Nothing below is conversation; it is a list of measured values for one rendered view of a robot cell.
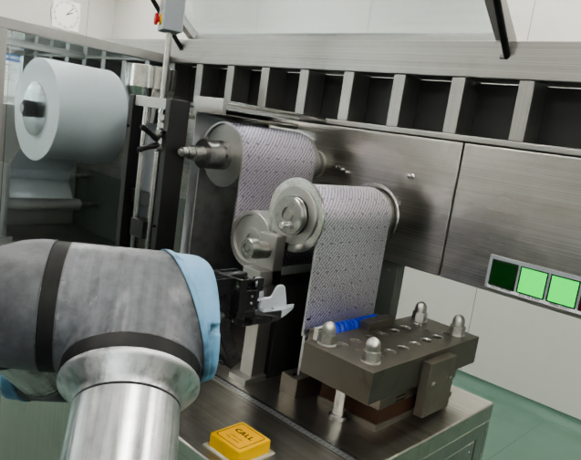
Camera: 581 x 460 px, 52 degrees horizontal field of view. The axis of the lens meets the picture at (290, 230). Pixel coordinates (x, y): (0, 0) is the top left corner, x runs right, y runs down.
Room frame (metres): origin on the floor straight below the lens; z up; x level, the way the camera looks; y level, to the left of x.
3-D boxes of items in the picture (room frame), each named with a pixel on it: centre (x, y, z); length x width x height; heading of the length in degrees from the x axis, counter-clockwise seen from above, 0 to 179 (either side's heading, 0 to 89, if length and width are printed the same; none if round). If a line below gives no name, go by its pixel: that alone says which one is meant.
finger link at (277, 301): (1.02, 0.00, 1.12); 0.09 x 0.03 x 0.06; 129
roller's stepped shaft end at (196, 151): (1.27, 0.23, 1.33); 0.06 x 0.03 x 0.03; 138
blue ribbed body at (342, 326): (1.20, -0.15, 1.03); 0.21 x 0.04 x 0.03; 138
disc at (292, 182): (1.16, -0.01, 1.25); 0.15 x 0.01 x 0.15; 48
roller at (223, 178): (1.43, 0.09, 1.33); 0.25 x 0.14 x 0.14; 138
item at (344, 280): (1.21, -0.13, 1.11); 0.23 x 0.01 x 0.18; 138
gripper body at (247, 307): (0.96, 0.09, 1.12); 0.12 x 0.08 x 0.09; 138
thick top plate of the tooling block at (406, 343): (1.16, -0.25, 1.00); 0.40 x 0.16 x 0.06; 138
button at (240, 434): (0.88, 0.03, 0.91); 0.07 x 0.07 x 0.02; 48
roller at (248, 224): (1.33, 0.00, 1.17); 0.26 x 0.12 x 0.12; 138
